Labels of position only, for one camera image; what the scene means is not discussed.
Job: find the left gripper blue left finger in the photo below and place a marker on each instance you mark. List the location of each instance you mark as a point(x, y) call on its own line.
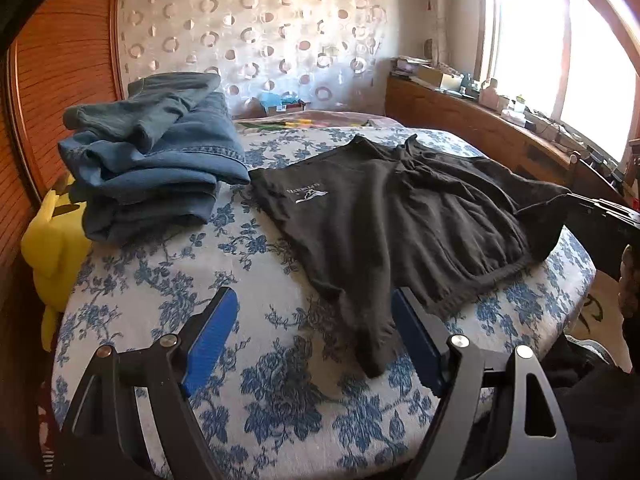
point(102, 436)

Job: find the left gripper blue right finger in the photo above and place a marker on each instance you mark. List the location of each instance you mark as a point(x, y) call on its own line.
point(497, 416)

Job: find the black pants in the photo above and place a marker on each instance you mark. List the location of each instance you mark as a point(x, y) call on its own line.
point(365, 219)

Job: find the white bottle on cabinet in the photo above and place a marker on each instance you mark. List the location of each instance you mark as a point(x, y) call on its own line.
point(489, 96)

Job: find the long wooden cabinet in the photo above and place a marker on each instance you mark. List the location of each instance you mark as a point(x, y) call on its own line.
point(523, 152)

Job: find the yellow plush toy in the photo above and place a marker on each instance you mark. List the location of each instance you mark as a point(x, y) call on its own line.
point(54, 246)

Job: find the beige box on cabinet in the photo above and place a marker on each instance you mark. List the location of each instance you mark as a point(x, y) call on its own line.
point(438, 79)

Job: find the folded blue jeans bottom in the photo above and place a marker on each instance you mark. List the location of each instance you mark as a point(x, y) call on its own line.
point(128, 192)

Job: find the folded blue jeans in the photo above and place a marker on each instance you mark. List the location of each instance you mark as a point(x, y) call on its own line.
point(128, 192)
point(154, 104)

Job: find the colourful flower blanket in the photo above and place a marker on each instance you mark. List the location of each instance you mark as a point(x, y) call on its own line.
point(314, 119)

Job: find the sheer circle pattern curtain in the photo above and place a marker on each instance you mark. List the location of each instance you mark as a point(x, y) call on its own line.
point(331, 54)

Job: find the cardboard box with items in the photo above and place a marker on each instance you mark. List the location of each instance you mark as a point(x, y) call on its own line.
point(287, 102)

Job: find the folded blue jeans top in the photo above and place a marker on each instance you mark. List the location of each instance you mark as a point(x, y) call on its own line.
point(154, 104)

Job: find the window with wooden frame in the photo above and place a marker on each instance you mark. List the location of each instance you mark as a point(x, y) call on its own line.
point(562, 60)

